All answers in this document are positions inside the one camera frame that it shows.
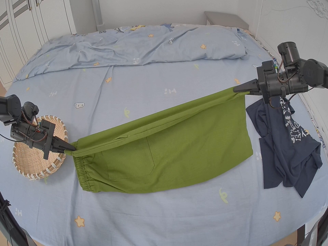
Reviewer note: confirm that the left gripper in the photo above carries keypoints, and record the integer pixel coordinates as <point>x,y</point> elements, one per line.
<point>28,136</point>

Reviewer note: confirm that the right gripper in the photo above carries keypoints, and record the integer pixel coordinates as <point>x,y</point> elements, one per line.
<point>287,83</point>

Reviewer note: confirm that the green shorts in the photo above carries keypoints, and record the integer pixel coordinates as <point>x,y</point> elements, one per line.
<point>179,147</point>

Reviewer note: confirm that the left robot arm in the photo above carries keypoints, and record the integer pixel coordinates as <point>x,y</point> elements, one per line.
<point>9,109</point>

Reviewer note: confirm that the round woven basket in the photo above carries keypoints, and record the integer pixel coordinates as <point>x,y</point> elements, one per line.
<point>33,163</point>

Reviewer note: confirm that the dark blue printed T-shirt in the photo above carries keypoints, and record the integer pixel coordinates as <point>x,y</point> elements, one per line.
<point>281,157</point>

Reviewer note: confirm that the grey bedside table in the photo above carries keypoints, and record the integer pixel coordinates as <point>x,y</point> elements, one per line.
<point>223,18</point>

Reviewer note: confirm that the pale blue quilt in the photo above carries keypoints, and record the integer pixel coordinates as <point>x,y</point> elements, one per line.
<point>128,47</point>

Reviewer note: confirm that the white wardrobe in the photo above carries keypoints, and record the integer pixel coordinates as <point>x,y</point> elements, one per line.
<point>25,22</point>

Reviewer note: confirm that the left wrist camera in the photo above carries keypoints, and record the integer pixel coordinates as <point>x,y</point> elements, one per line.
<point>47,127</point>

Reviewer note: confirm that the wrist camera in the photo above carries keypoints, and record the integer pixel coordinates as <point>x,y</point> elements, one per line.
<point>47,127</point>
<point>268,67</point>

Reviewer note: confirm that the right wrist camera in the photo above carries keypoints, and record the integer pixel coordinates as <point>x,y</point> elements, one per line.
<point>268,67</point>

